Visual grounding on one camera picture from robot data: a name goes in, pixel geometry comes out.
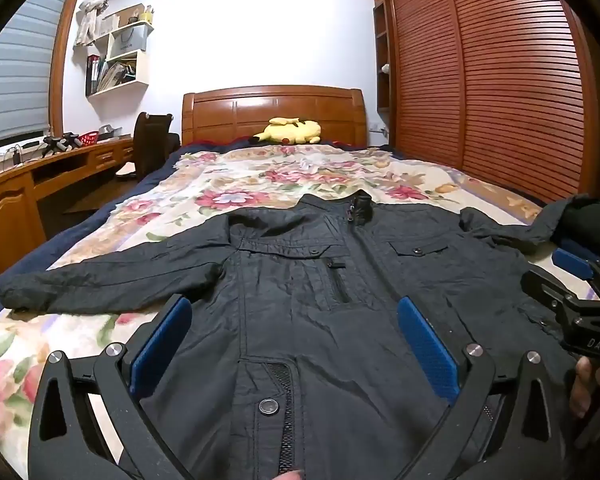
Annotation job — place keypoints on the grey window blind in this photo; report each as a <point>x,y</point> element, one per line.
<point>15,75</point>

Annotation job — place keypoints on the floral blanket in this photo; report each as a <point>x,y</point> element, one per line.
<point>280,175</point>

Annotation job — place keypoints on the dark folded garment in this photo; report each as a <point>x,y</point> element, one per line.
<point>587,225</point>

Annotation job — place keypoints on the red basket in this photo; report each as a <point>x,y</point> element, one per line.
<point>88,138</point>

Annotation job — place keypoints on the white paper bag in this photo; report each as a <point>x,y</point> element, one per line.
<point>127,40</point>

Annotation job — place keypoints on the black gadget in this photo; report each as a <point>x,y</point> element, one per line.
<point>60,142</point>

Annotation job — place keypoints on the wooden bed headboard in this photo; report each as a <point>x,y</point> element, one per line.
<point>280,105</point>

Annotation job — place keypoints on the wooden louvered wardrobe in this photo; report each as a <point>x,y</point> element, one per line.
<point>505,70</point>

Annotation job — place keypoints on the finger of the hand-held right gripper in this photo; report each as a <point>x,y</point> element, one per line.
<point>547,287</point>
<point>572,262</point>

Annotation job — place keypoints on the person's right hand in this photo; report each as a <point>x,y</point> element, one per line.
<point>582,387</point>

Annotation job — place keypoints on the black jacket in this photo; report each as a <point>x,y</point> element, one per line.
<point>280,285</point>

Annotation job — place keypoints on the dark brown chair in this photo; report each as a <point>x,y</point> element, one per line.
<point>147,140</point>

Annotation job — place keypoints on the yellow plush toy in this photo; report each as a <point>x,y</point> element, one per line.
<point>290,131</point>

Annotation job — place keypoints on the cream tied curtain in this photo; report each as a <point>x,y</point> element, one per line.
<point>92,15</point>

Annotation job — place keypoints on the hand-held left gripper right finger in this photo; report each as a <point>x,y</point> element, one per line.
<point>427,350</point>

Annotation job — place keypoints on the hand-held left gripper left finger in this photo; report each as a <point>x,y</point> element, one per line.
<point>162,340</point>

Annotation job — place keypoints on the wooden desk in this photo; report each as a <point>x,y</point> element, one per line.
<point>10,200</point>

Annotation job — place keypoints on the white wall shelf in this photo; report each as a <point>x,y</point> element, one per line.
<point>122,87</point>

